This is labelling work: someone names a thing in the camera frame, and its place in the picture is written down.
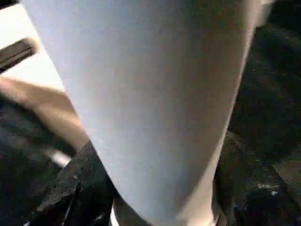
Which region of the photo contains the white plastic table leg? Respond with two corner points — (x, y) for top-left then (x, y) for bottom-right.
(21, 0), (271, 226)

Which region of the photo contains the black mat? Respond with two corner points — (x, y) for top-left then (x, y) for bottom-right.
(0, 0), (301, 226)

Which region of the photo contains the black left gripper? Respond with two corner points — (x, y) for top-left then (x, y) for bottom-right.
(0, 39), (40, 71)

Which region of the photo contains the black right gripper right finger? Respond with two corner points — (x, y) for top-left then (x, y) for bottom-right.
(213, 131), (301, 226)

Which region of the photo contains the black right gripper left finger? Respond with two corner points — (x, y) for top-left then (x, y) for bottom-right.
(35, 141), (118, 226)

